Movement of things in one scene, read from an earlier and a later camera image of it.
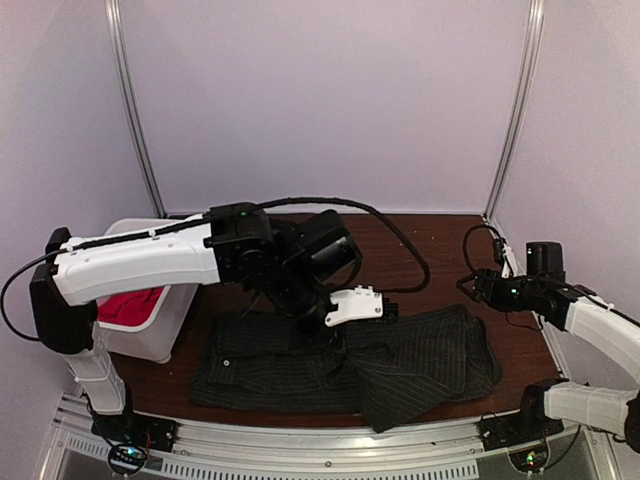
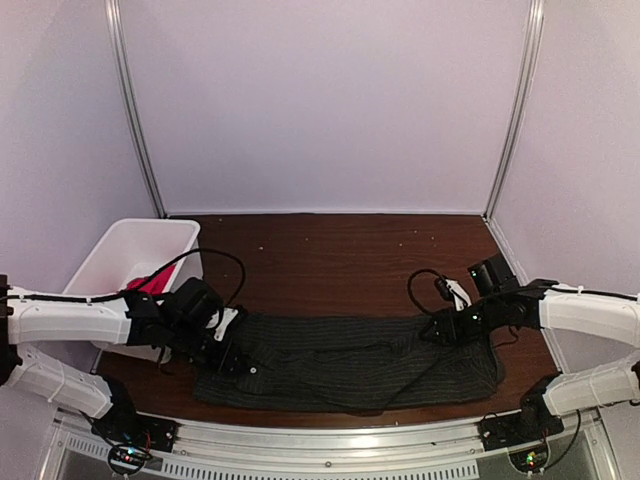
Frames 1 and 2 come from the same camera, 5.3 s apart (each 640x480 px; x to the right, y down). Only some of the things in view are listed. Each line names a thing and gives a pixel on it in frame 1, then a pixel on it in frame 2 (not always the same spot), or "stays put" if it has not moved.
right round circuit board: (531, 459) stays put
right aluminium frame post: (520, 111) stays put
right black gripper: (484, 276) to (446, 321)
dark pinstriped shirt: (391, 368) stays put
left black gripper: (319, 341) to (215, 366)
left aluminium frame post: (115, 23) stays put
